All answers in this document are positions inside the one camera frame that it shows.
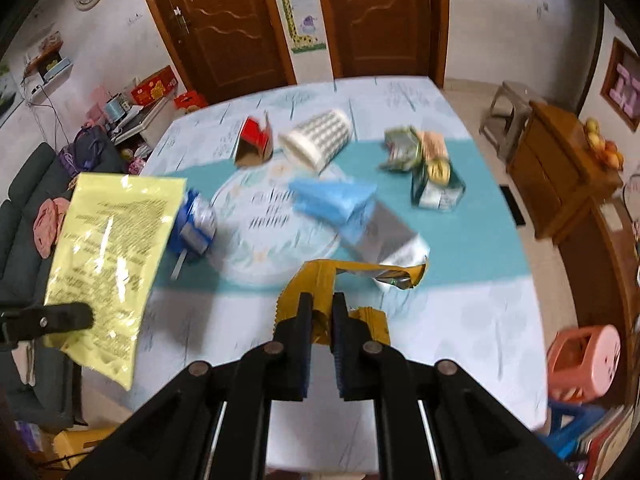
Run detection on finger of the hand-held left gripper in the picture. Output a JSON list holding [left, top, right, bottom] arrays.
[[0, 301, 95, 353]]

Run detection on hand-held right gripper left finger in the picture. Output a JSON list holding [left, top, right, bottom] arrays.
[[65, 291, 313, 480]]

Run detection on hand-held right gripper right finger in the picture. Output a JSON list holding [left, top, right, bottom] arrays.
[[331, 291, 576, 480]]

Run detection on yellow plastic bag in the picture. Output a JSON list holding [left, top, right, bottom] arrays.
[[42, 172, 188, 391]]

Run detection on gold foil wrapper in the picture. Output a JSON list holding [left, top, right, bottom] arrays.
[[272, 258, 430, 346]]

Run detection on blue milk carton with straw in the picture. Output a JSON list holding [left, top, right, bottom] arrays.
[[167, 189, 218, 281]]

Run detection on dark green sofa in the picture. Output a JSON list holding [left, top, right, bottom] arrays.
[[0, 142, 126, 431]]

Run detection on pink cloth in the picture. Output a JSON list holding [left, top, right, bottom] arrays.
[[32, 197, 71, 260]]

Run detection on yellow plastic stool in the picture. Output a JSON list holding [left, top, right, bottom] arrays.
[[52, 425, 121, 471]]

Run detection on tree print tablecloth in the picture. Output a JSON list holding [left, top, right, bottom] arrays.
[[122, 76, 551, 473]]

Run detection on blue face mask pack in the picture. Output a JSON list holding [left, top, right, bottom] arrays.
[[289, 177, 378, 243]]

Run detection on purple bag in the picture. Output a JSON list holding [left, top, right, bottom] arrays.
[[57, 125, 108, 176]]

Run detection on green drink carton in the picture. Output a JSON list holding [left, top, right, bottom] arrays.
[[411, 156, 466, 211]]

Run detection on white low cabinet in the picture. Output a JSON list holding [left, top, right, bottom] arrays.
[[110, 92, 176, 158]]

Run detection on blue round tin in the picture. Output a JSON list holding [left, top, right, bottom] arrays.
[[102, 99, 132, 122]]

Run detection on green crumpled wrapper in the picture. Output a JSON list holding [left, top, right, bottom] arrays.
[[378, 126, 423, 171]]

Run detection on white patterned paper cup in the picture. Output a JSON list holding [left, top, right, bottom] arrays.
[[277, 108, 353, 173]]

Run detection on red cardboard carton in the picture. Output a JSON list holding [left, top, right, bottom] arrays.
[[234, 112, 275, 168]]

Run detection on peach crumpled wrapper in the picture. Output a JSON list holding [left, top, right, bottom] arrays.
[[417, 131, 448, 161]]

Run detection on pink plastic stool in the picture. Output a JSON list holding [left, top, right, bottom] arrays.
[[546, 324, 622, 403]]

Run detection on large red gift box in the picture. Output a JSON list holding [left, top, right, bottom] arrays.
[[130, 65, 178, 106]]

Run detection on small red gift box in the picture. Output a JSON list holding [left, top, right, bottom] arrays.
[[173, 90, 209, 113]]

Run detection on stack of books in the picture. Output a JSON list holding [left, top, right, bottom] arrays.
[[575, 405, 636, 471]]

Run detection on brown wooden cabinet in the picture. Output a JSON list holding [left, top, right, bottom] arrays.
[[505, 100, 640, 411]]

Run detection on grey plastic stool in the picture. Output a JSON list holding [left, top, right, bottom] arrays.
[[479, 81, 533, 158]]

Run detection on brown wooden door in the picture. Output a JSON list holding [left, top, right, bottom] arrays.
[[312, 0, 451, 88], [131, 0, 297, 106]]

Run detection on fruit bowl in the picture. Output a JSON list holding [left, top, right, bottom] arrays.
[[582, 117, 626, 171]]

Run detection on giraffe height chart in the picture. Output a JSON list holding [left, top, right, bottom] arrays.
[[266, 0, 328, 54]]

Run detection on wall shelf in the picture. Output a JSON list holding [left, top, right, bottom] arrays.
[[22, 32, 73, 86]]

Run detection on wooden wall niche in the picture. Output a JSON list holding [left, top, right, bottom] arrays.
[[600, 37, 640, 133]]

